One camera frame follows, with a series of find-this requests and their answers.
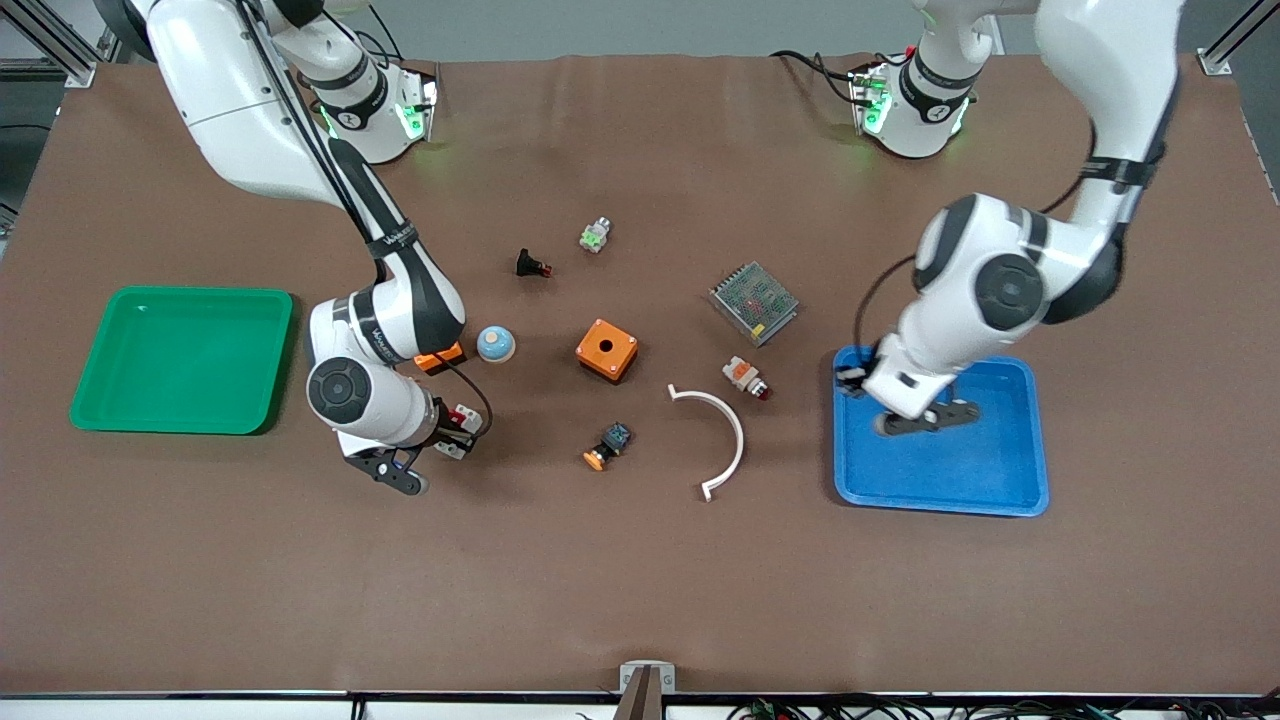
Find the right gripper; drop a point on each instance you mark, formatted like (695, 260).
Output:
(449, 424)

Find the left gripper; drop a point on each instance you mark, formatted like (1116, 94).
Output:
(853, 381)

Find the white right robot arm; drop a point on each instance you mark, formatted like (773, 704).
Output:
(240, 100)

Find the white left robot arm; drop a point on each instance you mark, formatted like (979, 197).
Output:
(1100, 60)

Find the blue plastic tray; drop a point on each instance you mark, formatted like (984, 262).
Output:
(990, 470)

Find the orange black electrical component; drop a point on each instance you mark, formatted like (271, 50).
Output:
(445, 357)

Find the blue dome button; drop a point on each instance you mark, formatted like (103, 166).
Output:
(496, 345)

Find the white curved pipe clamp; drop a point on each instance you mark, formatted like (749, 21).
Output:
(738, 440)

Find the perforated metal power supply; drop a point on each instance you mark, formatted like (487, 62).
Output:
(752, 302)

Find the orange blue push button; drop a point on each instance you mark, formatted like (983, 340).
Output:
(612, 440)

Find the green plastic tray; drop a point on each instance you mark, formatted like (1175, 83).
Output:
(180, 360)

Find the orange button box with hole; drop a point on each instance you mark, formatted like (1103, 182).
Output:
(622, 358)

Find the small green white button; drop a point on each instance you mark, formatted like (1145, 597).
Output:
(594, 237)

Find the red white push button switch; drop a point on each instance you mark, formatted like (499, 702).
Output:
(742, 373)

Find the small black red switch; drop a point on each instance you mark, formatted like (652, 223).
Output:
(527, 264)

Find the white table edge rail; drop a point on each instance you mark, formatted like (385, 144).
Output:
(200, 708)

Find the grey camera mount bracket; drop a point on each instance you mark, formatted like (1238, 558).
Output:
(630, 680)

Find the aluminium frame profile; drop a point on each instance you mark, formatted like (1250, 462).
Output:
(50, 40)
(1235, 35)

